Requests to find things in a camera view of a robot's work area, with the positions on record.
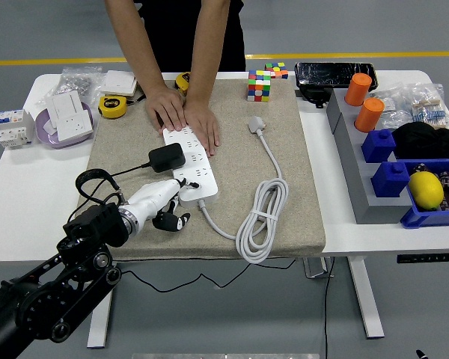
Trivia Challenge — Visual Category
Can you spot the black plastic-wrapped tray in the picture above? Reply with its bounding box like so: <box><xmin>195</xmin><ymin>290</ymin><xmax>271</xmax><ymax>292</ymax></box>
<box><xmin>294</xmin><ymin>61</ymin><xmax>379</xmax><ymax>93</ymax></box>

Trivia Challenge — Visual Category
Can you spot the person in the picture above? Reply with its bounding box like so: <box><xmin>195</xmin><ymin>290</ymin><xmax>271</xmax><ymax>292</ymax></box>
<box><xmin>134</xmin><ymin>0</ymin><xmax>247</xmax><ymax>73</ymax></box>

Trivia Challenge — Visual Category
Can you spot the white wall socket panel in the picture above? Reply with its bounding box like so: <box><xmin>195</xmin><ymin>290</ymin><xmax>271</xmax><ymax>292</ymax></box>
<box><xmin>55</xmin><ymin>109</ymin><xmax>95</xmax><ymax>142</ymax></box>

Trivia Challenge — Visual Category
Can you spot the clear bag of resistors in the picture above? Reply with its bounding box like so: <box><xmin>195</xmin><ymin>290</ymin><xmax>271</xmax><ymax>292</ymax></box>
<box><xmin>410</xmin><ymin>83</ymin><xmax>449</xmax><ymax>130</ymax></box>

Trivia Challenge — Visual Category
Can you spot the blue plastic bin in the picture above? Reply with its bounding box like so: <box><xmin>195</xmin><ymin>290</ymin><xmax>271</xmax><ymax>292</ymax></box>
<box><xmin>399</xmin><ymin>157</ymin><xmax>449</xmax><ymax>230</ymax></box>

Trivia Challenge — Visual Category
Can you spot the metal under-table bracket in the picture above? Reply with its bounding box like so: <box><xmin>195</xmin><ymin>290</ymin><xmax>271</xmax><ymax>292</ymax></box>
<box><xmin>302</xmin><ymin>257</ymin><xmax>335</xmax><ymax>279</ymax></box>

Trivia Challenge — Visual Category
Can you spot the white switch box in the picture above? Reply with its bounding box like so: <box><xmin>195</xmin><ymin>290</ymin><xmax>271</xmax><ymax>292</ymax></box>
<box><xmin>99</xmin><ymin>70</ymin><xmax>139</xmax><ymax>97</ymax></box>

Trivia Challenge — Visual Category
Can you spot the white power strip cord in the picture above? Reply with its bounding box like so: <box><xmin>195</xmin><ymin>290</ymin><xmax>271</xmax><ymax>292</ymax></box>
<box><xmin>198</xmin><ymin>115</ymin><xmax>290</xmax><ymax>265</ymax></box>

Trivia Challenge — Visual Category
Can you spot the white power strip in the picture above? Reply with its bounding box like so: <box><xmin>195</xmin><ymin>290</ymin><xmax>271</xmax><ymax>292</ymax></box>
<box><xmin>162</xmin><ymin>126</ymin><xmax>220</xmax><ymax>209</ymax></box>

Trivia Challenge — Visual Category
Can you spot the clear plastic bag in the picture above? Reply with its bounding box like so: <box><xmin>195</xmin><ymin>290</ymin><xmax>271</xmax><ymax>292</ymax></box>
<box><xmin>372</xmin><ymin>88</ymin><xmax>416</xmax><ymax>131</ymax></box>

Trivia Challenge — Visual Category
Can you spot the white circuit breaker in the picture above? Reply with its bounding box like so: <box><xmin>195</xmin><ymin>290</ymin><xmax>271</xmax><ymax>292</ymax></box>
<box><xmin>0</xmin><ymin>108</ymin><xmax>36</xmax><ymax>150</ymax></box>

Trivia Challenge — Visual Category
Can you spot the white blank switch plate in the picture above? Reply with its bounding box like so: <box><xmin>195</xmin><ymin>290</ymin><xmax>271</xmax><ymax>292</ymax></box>
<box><xmin>46</xmin><ymin>91</ymin><xmax>86</xmax><ymax>126</ymax></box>

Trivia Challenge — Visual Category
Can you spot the large Rubik's cube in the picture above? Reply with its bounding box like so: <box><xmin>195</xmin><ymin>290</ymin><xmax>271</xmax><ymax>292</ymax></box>
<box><xmin>246</xmin><ymin>70</ymin><xmax>272</xmax><ymax>102</ymax></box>

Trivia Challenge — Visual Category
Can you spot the grey stepped stand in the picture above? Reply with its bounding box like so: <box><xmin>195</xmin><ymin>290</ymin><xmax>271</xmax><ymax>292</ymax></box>
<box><xmin>326</xmin><ymin>88</ymin><xmax>416</xmax><ymax>225</ymax></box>

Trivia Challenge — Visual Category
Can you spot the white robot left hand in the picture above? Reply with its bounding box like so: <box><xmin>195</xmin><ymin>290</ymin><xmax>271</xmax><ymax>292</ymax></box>
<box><xmin>125</xmin><ymin>177</ymin><xmax>201</xmax><ymax>232</ymax></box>

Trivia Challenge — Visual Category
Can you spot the black power adapter plug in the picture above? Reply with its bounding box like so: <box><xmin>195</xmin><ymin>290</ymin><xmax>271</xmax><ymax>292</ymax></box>
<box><xmin>148</xmin><ymin>142</ymin><xmax>187</xmax><ymax>174</ymax></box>

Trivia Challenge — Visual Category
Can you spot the blue block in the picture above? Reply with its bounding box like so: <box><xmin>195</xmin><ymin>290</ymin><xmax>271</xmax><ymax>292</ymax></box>
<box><xmin>361</xmin><ymin>129</ymin><xmax>397</xmax><ymax>164</ymax></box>
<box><xmin>370</xmin><ymin>161</ymin><xmax>412</xmax><ymax>199</ymax></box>

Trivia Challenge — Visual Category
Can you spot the black adapter cord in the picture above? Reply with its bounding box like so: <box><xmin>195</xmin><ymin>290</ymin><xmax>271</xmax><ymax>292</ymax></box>
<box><xmin>66</xmin><ymin>161</ymin><xmax>299</xmax><ymax>295</ymax></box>

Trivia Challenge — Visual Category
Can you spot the person's left hand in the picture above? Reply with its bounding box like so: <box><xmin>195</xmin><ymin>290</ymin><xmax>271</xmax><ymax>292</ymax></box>
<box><xmin>182</xmin><ymin>96</ymin><xmax>222</xmax><ymax>158</ymax></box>

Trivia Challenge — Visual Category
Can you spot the yellow lemon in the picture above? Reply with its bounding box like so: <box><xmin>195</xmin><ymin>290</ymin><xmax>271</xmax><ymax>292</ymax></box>
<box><xmin>408</xmin><ymin>171</ymin><xmax>445</xmax><ymax>211</ymax></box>

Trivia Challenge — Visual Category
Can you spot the black plastic holder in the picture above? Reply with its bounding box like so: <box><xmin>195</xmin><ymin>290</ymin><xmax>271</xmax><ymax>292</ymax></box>
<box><xmin>296</xmin><ymin>85</ymin><xmax>334</xmax><ymax>109</ymax></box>

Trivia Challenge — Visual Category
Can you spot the black hanging cable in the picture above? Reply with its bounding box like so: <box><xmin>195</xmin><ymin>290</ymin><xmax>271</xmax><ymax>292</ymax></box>
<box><xmin>323</xmin><ymin>257</ymin><xmax>336</xmax><ymax>359</ymax></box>

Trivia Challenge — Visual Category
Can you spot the black table control panel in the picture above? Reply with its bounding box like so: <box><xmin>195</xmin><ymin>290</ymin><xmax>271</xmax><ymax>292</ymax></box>
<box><xmin>396</xmin><ymin>253</ymin><xmax>449</xmax><ymax>265</ymax></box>

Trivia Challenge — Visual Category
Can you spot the clear bag of screws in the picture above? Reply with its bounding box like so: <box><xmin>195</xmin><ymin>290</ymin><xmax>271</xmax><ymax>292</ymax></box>
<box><xmin>35</xmin><ymin>66</ymin><xmax>105</xmax><ymax>105</ymax></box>

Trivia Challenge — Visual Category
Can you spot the grey-brown mat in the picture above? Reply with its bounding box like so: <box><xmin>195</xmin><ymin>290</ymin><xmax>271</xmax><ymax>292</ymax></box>
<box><xmin>76</xmin><ymin>78</ymin><xmax>327</xmax><ymax>263</ymax></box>

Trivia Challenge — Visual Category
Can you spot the purple bowl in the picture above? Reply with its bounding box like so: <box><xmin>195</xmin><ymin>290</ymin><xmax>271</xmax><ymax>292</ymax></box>
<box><xmin>34</xmin><ymin>101</ymin><xmax>95</xmax><ymax>150</ymax></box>

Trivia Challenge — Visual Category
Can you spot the white table leg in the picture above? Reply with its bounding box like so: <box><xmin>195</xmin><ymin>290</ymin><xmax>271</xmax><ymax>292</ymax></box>
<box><xmin>86</xmin><ymin>291</ymin><xmax>115</xmax><ymax>349</ymax></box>
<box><xmin>346</xmin><ymin>257</ymin><xmax>385</xmax><ymax>340</ymax></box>

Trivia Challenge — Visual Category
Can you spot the small Rubik's cube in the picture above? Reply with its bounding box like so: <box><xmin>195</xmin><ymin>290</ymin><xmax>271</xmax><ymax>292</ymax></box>
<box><xmin>264</xmin><ymin>61</ymin><xmax>290</xmax><ymax>80</ymax></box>

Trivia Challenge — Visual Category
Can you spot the yellow tape measure with lanyard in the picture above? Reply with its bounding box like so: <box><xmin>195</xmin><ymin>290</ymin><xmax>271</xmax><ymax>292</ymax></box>
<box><xmin>97</xmin><ymin>93</ymin><xmax>147</xmax><ymax>120</ymax></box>

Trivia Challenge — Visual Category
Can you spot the black cloth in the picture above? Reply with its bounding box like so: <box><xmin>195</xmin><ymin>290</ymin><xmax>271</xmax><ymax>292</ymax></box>
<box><xmin>391</xmin><ymin>121</ymin><xmax>449</xmax><ymax>161</ymax></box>

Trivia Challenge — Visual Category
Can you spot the orange cylinder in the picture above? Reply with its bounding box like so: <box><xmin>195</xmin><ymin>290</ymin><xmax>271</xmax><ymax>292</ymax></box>
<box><xmin>344</xmin><ymin>73</ymin><xmax>373</xmax><ymax>107</ymax></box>
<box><xmin>354</xmin><ymin>97</ymin><xmax>386</xmax><ymax>134</ymax></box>

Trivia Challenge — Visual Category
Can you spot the person's right hand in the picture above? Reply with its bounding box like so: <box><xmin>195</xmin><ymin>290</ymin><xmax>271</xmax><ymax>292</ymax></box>
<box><xmin>144</xmin><ymin>82</ymin><xmax>188</xmax><ymax>135</ymax></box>

